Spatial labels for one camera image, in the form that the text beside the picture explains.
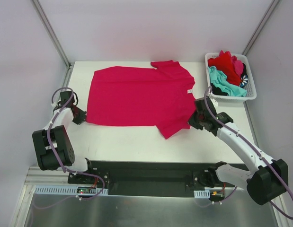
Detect teal t shirt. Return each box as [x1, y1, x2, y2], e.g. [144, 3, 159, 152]
[207, 66, 247, 97]

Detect red t shirt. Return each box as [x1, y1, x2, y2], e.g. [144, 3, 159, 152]
[208, 51, 240, 86]

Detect white plastic laundry basket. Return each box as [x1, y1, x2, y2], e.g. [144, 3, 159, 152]
[205, 52, 257, 103]

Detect left aluminium frame post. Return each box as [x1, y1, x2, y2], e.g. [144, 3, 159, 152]
[30, 0, 71, 69]

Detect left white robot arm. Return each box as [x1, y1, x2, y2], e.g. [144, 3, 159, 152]
[32, 88, 95, 184]

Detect right white cable duct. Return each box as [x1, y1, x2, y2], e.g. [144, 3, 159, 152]
[193, 188, 226, 199]

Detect white cable duct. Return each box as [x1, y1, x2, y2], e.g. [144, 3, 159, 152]
[35, 185, 108, 196]
[193, 188, 226, 199]

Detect magenta pink t shirt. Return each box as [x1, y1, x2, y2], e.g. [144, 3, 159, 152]
[86, 61, 195, 139]

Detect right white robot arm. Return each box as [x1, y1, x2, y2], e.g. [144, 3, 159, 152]
[188, 97, 288, 205]

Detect aluminium front rail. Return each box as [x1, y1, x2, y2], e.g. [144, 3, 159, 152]
[25, 166, 71, 185]

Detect left white cable duct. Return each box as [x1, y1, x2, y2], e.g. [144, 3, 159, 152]
[35, 185, 108, 196]

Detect right aluminium frame post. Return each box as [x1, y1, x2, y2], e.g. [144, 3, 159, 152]
[242, 0, 282, 56]

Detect black t shirt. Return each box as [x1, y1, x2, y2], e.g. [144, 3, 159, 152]
[211, 84, 228, 96]

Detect black white patterned garment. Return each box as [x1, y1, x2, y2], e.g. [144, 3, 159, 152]
[239, 73, 249, 88]

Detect aluminium frame post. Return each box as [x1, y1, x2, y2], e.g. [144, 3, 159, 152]
[242, 0, 282, 56]
[30, 0, 71, 69]

